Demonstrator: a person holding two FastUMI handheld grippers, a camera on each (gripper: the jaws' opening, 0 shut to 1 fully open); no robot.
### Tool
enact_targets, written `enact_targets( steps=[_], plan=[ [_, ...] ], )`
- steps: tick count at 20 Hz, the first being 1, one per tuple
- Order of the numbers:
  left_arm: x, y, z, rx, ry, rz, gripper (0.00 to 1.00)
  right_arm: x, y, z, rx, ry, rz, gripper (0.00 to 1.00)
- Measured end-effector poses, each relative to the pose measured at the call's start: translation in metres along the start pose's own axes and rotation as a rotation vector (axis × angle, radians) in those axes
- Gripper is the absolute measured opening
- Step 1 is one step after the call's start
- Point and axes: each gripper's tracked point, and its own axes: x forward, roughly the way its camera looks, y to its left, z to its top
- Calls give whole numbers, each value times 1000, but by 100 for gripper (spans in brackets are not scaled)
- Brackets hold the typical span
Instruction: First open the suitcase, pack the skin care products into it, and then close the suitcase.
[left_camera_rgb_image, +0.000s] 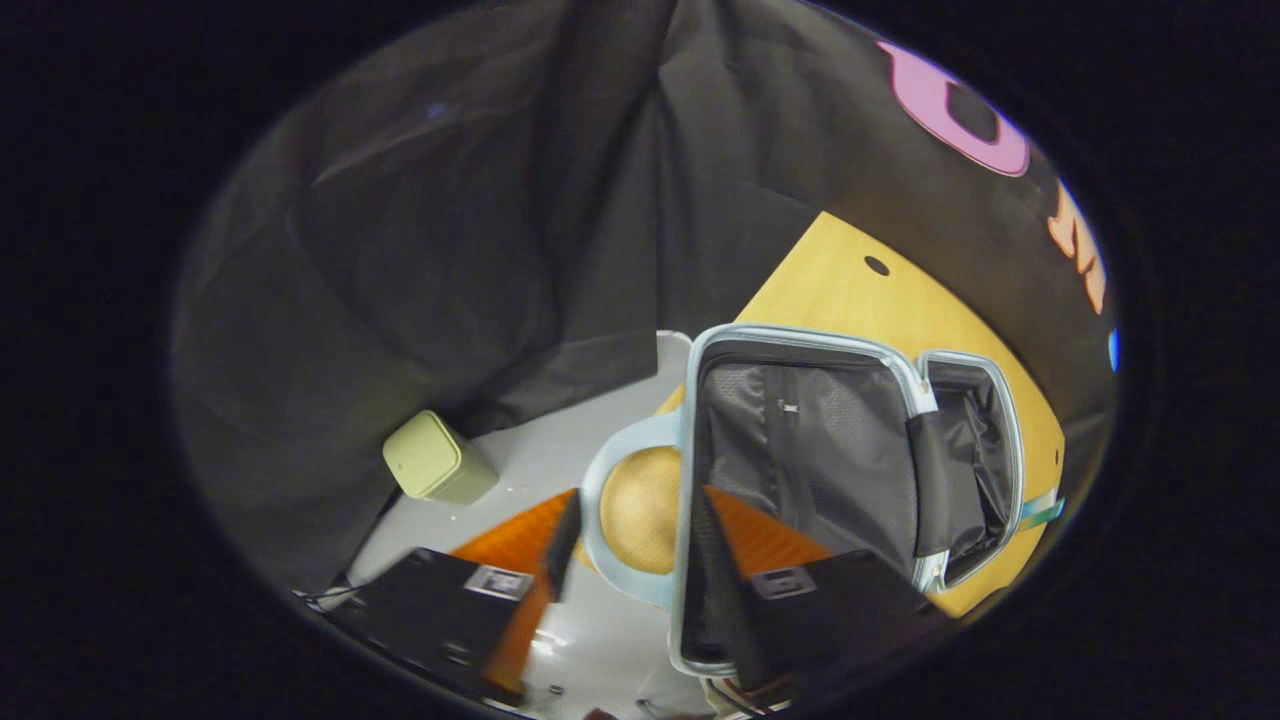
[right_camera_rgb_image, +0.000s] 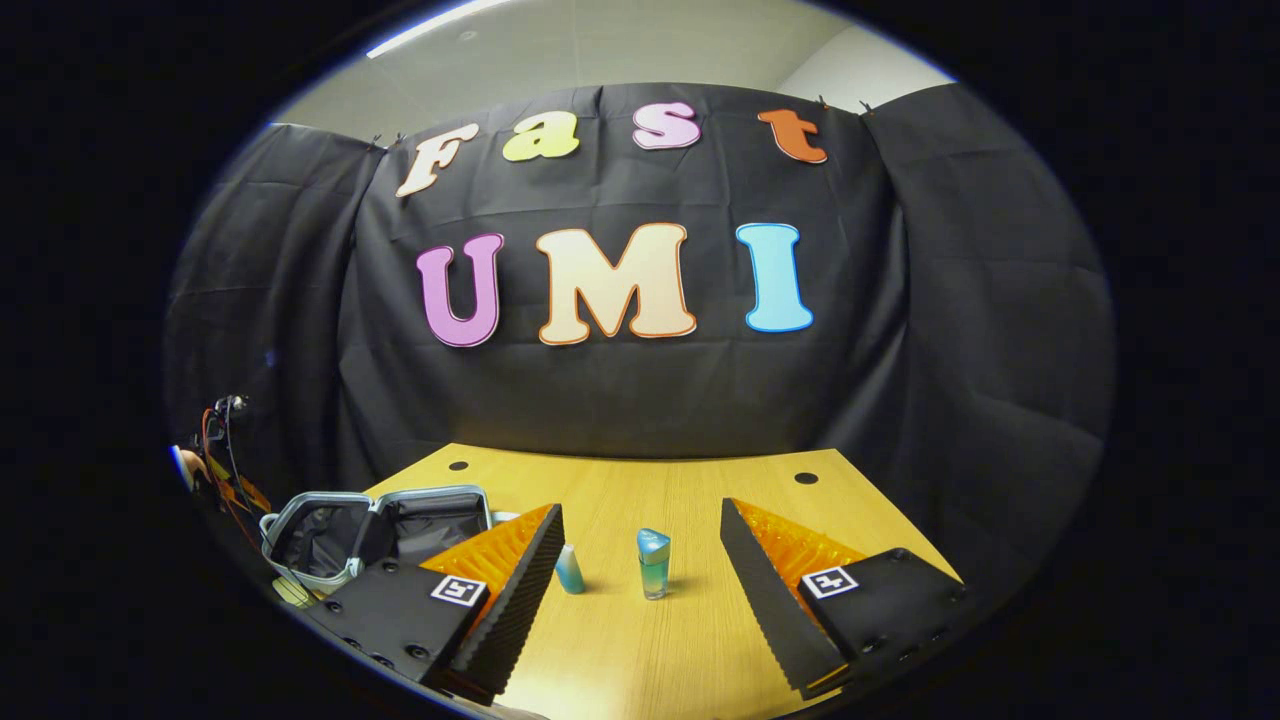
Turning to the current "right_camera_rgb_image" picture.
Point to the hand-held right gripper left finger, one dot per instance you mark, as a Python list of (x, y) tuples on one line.
[(520, 610)]

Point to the blue white cream tube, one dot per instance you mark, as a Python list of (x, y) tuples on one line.
[(571, 572)]

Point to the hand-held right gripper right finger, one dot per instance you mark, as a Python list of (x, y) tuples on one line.
[(770, 600)]

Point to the blue green gradient bottle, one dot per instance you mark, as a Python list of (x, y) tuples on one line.
[(654, 565)]

